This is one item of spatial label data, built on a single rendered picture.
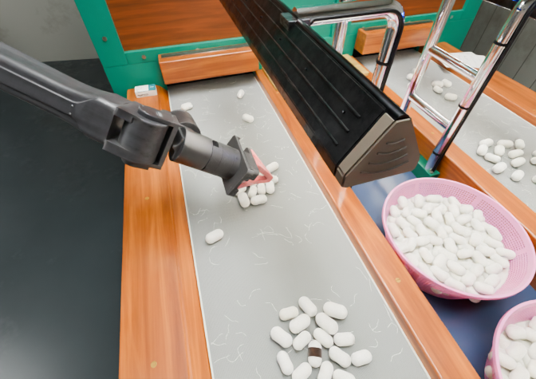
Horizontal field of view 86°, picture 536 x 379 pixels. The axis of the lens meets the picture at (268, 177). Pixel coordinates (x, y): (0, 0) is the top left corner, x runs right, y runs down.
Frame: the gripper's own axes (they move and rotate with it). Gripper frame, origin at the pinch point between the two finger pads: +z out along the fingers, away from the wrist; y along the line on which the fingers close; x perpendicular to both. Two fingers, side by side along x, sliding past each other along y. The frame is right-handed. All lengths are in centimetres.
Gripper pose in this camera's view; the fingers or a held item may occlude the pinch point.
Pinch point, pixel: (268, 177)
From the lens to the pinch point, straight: 57.1
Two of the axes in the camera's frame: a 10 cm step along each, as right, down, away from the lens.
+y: -3.0, -6.9, 6.6
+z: 7.3, 2.7, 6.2
